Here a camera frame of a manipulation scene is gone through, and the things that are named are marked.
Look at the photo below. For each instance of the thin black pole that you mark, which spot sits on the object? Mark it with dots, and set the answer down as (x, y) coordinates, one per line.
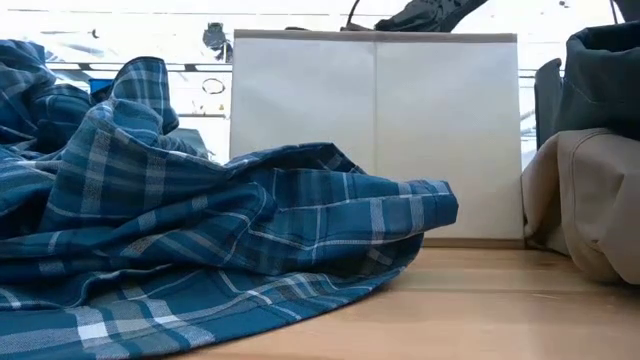
(613, 10)

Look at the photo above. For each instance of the teal shirt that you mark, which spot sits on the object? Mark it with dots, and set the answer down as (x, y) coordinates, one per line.
(192, 140)

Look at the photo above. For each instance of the black upright stand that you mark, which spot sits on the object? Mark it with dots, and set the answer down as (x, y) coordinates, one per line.
(547, 100)

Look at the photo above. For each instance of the beige fabric storage box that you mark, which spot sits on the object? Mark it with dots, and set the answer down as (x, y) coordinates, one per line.
(375, 125)

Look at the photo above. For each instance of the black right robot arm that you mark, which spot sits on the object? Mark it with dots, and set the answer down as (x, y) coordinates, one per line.
(425, 15)

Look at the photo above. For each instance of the beige garment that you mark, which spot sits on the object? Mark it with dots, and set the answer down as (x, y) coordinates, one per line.
(590, 200)

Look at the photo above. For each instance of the dark green garment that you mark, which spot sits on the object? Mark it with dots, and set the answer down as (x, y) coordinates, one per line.
(600, 85)

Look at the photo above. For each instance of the blue plastic bin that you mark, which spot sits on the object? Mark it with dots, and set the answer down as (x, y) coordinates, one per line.
(100, 85)

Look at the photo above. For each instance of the blue plaid shirt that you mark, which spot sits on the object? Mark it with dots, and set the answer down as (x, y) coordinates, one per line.
(150, 225)

